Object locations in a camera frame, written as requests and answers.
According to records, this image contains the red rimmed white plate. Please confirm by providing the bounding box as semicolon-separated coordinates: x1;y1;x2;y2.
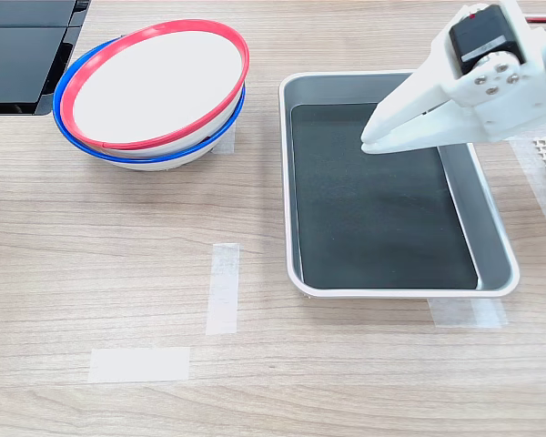
59;18;250;159

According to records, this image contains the translucent tape by perforated plate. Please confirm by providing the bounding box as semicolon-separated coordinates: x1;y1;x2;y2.
509;136;546;256

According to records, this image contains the steel tray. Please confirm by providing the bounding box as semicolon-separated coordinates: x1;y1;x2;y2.
278;70;521;300

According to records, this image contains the black tray mat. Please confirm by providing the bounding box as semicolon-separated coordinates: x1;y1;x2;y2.
289;103;479;290

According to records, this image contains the short translucent tape strip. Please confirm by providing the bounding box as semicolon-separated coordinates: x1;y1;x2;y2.
210;121;237;155

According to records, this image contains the translucent tape strip under tray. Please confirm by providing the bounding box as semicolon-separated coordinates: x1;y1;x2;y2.
427;298;510;329

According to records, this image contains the blue rimmed white plate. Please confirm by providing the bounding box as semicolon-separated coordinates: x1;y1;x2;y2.
52;36;248;173

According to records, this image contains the long translucent tape strip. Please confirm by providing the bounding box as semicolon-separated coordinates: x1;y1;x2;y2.
205;242;241;337

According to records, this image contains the wide white tape strip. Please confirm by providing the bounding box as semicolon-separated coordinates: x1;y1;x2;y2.
87;347;191;383

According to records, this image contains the black glossy panel device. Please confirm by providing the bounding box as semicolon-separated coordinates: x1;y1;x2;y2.
0;0;92;117

